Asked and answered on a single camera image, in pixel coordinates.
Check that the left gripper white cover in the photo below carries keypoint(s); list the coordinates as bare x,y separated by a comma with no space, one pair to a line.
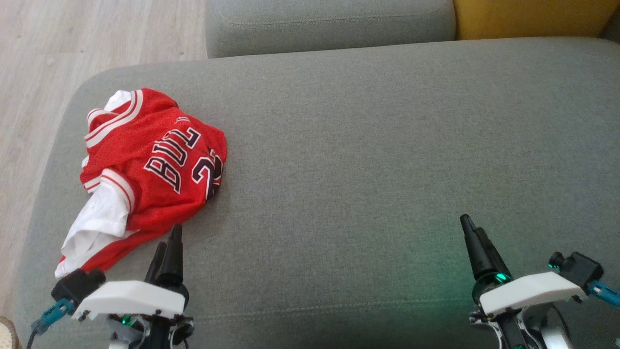
131,298

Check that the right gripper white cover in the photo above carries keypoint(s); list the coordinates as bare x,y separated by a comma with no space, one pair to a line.
528,291

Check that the red shorts with white stripe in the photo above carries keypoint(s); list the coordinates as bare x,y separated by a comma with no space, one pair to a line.
111,252

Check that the red Bulls basketball jersey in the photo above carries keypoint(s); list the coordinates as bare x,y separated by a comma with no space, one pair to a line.
164,145

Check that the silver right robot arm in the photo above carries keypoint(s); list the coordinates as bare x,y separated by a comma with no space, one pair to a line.
557,339

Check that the grey sofa seat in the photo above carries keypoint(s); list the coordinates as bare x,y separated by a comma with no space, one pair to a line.
363,169

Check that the beige woven object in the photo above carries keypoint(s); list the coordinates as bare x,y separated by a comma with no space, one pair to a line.
7,334

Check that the yellow sofa cushion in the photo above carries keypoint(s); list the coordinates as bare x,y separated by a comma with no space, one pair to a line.
533,19

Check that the grey sofa cushion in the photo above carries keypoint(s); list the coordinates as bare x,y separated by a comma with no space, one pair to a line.
329,29

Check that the left wrist camera teal plug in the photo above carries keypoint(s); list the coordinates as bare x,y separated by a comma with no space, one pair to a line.
77,286

